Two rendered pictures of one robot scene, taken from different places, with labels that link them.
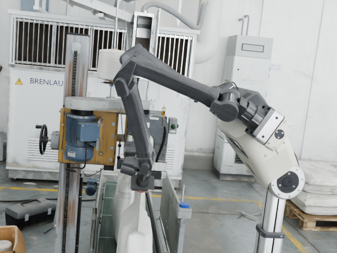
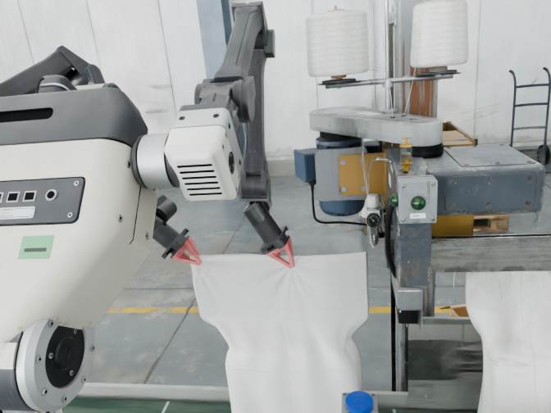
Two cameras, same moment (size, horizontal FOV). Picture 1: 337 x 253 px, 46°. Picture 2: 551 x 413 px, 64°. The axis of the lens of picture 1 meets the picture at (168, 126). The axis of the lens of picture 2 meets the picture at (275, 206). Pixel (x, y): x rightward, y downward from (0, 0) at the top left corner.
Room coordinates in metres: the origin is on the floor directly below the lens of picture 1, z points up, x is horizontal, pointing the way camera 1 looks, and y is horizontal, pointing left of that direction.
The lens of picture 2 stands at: (2.33, -0.94, 1.59)
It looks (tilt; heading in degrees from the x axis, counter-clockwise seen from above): 18 degrees down; 108
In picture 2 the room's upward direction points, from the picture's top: 6 degrees counter-clockwise
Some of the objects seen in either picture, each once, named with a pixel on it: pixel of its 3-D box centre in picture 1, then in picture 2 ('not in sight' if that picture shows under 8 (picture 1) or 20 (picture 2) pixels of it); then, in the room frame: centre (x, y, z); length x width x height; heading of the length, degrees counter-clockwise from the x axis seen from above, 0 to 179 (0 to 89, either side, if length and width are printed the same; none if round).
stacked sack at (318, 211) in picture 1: (308, 201); not in sight; (4.60, -1.75, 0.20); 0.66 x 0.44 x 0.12; 8
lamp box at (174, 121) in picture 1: (172, 125); (416, 199); (2.34, -0.02, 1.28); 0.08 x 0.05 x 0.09; 8
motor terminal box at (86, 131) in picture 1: (88, 133); (310, 167); (2.03, 0.41, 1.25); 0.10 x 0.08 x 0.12; 123
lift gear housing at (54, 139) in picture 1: (55, 140); not in sight; (2.31, 0.65, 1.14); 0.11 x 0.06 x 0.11; 8
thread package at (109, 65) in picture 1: (113, 65); (337, 44); (2.14, 0.32, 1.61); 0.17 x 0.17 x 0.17
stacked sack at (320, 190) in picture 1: (312, 181); not in sight; (4.62, -1.76, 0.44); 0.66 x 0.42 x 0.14; 2
